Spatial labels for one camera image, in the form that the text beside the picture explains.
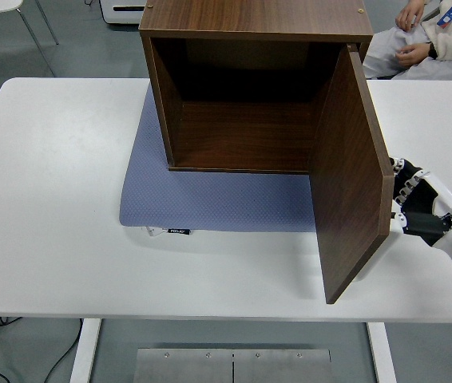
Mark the brown wooden cabinet door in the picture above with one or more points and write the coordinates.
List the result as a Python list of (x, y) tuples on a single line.
[(350, 179)]

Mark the brown wooden cabinet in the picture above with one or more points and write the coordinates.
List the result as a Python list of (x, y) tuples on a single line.
[(250, 16)]

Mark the black wristwatch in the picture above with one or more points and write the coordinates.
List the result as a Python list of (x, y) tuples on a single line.
[(432, 51)]

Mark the blue badge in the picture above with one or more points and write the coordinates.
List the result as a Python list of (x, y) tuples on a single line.
[(448, 16)]

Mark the grey metal plate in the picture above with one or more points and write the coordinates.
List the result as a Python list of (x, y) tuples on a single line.
[(282, 367), (182, 367)]

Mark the white mat tag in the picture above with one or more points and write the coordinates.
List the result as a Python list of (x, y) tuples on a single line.
[(154, 231)]

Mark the black mat label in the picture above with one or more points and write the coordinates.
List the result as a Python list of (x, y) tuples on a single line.
[(179, 231)]

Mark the white table leg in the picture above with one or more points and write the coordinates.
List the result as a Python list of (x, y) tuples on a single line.
[(84, 351), (381, 355)]

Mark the blue-grey textured mat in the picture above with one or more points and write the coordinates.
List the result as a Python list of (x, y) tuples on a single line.
[(210, 203)]

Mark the person's hand with watch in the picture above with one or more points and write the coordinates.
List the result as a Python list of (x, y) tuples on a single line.
[(411, 55)]

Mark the white appliance box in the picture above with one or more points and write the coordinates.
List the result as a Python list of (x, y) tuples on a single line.
[(124, 14)]

